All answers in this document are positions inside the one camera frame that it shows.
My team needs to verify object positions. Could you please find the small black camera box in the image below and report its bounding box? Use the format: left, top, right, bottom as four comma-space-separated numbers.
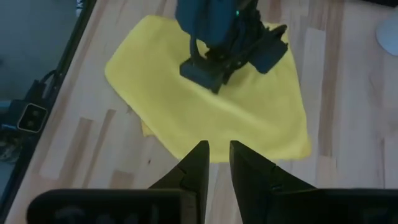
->
17, 102, 49, 134

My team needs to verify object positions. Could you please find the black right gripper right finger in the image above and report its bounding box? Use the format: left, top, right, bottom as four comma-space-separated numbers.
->
229, 139, 318, 224

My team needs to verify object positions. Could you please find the black left wrist camera cable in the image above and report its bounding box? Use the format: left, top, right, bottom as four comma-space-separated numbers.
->
188, 35, 200, 63

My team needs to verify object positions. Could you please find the white plant pot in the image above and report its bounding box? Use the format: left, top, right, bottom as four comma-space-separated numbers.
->
375, 11, 398, 57

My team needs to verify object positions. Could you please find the yellow microfiber towel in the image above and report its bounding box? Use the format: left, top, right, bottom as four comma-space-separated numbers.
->
104, 14, 312, 164

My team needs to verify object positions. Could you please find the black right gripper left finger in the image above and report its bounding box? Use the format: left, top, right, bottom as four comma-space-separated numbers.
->
148, 139, 210, 224

